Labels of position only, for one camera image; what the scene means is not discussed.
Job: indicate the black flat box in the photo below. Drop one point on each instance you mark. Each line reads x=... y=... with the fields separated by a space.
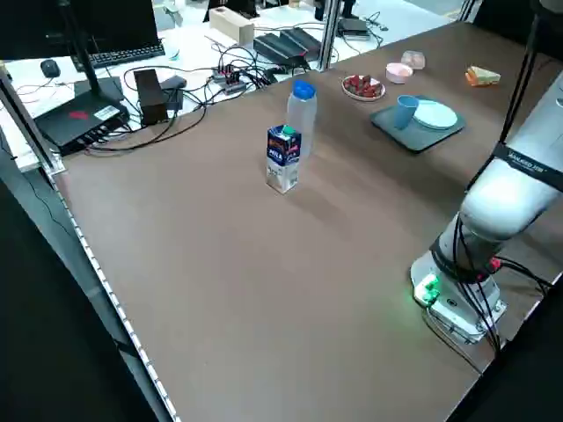
x=352 y=26

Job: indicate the grey rectangular tray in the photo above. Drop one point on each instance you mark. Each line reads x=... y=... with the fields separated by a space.
x=418 y=140

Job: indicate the pale round bowl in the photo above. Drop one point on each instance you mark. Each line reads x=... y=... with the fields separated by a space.
x=399 y=72

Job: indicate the black box red logo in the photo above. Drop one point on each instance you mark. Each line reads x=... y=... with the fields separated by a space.
x=75 y=123

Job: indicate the white strawberry plate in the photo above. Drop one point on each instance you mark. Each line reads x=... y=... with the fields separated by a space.
x=349 y=93

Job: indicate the clear plastic egg box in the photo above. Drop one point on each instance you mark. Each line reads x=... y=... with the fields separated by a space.
x=413 y=59

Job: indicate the triangular sandwich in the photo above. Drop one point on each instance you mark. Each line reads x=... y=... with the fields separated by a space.
x=483 y=77

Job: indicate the teal white disc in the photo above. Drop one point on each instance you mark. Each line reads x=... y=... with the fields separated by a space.
x=174 y=53

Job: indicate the black computer mouse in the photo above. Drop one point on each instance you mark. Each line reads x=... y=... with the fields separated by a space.
x=49 y=67

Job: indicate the red strawberries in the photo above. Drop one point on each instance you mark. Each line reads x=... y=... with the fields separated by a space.
x=364 y=85

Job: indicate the black stepped rack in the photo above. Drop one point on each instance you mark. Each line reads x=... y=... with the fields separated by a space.
x=286 y=44

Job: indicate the black power adapter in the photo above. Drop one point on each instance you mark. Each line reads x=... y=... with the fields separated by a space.
x=173 y=100
x=173 y=82

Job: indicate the pale blue round plate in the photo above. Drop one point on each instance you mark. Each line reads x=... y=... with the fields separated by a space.
x=437 y=115

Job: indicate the wooden block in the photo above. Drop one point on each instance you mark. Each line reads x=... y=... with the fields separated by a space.
x=231 y=24

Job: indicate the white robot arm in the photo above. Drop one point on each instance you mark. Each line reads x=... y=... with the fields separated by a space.
x=497 y=198

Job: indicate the clear bottle blue cap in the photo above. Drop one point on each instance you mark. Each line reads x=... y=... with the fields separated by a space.
x=302 y=114

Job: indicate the black keyboard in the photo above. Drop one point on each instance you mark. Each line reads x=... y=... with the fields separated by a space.
x=123 y=55

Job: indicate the aluminium table edge rail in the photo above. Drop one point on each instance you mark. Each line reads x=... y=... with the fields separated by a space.
x=115 y=307

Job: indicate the dark brown upright box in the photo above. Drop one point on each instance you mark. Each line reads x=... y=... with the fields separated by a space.
x=151 y=99

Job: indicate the white desk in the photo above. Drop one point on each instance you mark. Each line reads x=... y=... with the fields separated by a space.
x=193 y=46

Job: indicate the blue cup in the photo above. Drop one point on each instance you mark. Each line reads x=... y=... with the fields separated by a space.
x=405 y=112

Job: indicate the usb hub red lights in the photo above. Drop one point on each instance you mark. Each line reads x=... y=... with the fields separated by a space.
x=231 y=79

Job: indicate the slanted aluminium frame bar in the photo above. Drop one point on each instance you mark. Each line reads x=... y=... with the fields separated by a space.
x=467 y=9

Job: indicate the black monitor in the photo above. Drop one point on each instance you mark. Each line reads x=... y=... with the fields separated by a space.
x=119 y=22

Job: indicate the aluminium frame post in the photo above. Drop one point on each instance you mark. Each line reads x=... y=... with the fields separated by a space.
x=35 y=132
x=331 y=31

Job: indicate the blue white milk carton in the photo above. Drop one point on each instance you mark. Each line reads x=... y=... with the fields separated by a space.
x=283 y=154

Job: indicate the black monitor stand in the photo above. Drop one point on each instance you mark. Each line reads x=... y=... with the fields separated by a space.
x=103 y=90

